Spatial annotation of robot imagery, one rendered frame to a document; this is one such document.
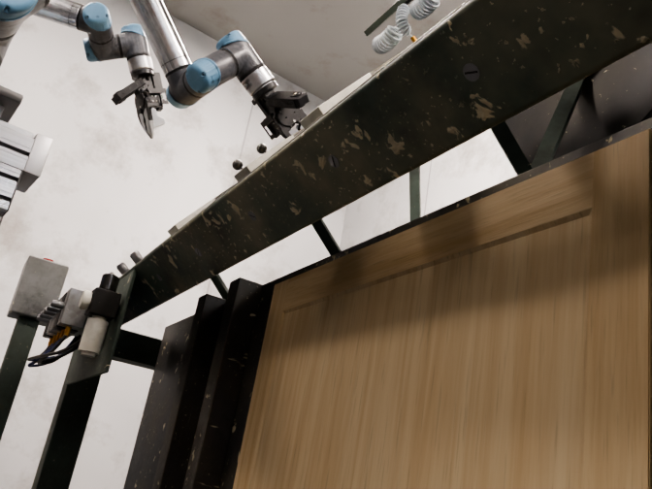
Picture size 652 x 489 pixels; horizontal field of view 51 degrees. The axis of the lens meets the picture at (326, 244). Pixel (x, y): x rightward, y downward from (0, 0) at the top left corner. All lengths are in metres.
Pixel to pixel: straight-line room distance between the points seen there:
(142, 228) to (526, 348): 4.66
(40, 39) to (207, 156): 1.48
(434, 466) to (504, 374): 0.15
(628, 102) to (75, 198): 3.94
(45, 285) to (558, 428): 1.75
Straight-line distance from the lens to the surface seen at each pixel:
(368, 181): 0.84
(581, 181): 0.82
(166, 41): 1.80
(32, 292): 2.22
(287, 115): 1.72
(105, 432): 5.09
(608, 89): 2.27
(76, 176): 5.25
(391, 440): 0.96
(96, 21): 2.16
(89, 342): 1.61
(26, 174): 1.53
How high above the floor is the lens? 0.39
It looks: 21 degrees up
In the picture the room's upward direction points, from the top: 10 degrees clockwise
